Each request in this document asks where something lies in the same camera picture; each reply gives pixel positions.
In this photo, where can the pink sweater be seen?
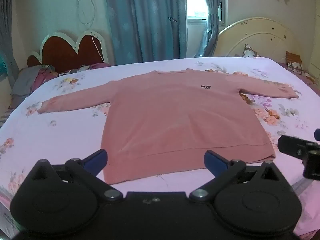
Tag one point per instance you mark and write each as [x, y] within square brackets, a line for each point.
[170, 120]

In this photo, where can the cream curved headboard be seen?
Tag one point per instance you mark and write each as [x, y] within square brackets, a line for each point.
[262, 40]

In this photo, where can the window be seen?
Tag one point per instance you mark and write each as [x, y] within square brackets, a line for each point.
[196, 5]

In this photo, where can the magenta pillow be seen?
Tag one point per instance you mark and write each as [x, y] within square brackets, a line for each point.
[100, 65]

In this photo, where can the floral bed sheet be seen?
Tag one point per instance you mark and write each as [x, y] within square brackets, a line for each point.
[62, 135]

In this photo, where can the grey cloth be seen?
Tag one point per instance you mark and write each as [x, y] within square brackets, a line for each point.
[23, 80]

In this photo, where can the red heart-shaped headboard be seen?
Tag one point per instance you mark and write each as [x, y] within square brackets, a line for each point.
[62, 55]

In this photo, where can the tied blue curtain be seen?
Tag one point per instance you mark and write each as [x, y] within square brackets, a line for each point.
[212, 17]

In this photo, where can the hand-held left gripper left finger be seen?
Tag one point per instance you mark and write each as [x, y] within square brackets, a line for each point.
[96, 158]

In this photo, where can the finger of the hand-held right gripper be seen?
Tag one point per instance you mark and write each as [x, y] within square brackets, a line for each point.
[291, 146]

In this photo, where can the white patterned pillow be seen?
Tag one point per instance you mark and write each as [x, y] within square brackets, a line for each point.
[250, 51]

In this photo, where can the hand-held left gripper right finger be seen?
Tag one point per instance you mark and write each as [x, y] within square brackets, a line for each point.
[215, 160]

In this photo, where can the wide blue curtain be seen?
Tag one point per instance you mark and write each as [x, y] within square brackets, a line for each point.
[147, 22]

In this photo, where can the pink crumpled cloth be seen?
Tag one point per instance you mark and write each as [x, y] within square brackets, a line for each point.
[42, 80]

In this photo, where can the orange patterned pillow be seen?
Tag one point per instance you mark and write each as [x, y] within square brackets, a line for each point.
[295, 63]

